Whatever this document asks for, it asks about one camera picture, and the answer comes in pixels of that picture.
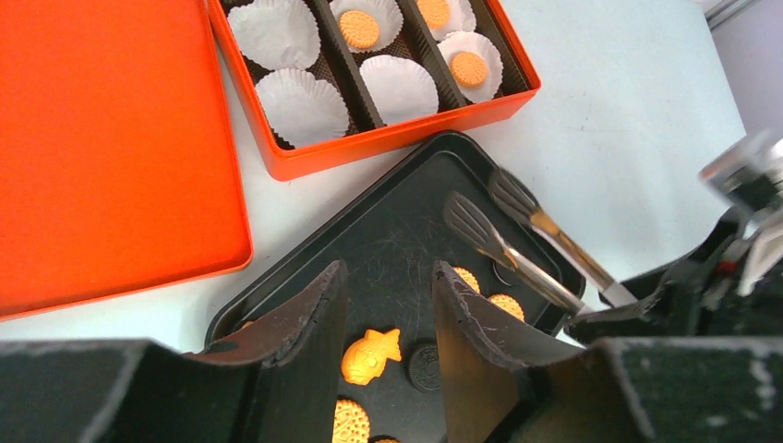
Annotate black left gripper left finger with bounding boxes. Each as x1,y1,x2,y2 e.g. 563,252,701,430
188,260,348,442

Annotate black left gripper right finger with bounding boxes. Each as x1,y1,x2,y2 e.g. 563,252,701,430
432,261,582,442

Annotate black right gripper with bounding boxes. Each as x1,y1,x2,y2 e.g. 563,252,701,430
564,208,782,345

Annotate round black cookie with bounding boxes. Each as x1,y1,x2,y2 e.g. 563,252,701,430
492,262,523,287
406,342,440,393

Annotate black baking tray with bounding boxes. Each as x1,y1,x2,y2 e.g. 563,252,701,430
204,130,587,443

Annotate silver metal tongs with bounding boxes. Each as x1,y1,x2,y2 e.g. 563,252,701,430
442,168,641,316

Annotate orange box lid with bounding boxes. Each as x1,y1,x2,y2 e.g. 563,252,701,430
1,1,253,319

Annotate orange cookie box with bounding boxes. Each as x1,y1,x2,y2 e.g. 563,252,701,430
208,1,541,181

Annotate orange fish cookie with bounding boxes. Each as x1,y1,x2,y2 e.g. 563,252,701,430
341,329,403,386

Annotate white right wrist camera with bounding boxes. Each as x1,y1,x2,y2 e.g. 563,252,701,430
699,129,782,296

